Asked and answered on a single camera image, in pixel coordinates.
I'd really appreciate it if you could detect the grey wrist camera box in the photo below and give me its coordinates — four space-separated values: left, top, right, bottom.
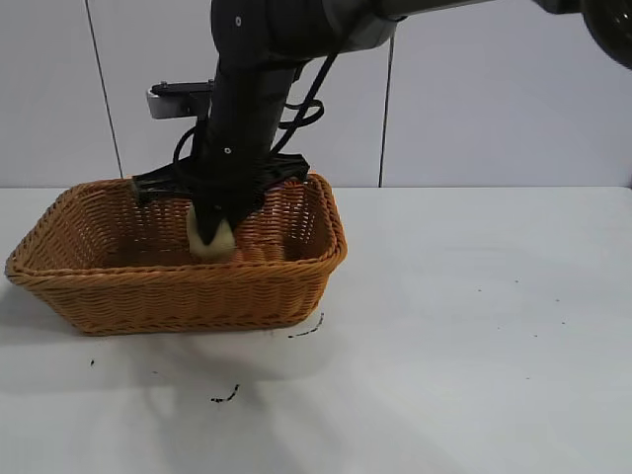
145 81 217 120

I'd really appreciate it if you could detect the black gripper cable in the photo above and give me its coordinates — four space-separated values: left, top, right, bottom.
171 46 343 172

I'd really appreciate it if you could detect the pale yellow egg yolk pastry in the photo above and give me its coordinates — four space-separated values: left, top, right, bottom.
186 204 237 264

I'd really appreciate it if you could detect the brown woven wicker basket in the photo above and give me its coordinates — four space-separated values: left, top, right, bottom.
5 171 349 338

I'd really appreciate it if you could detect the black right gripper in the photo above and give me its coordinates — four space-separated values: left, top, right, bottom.
130 48 312 247

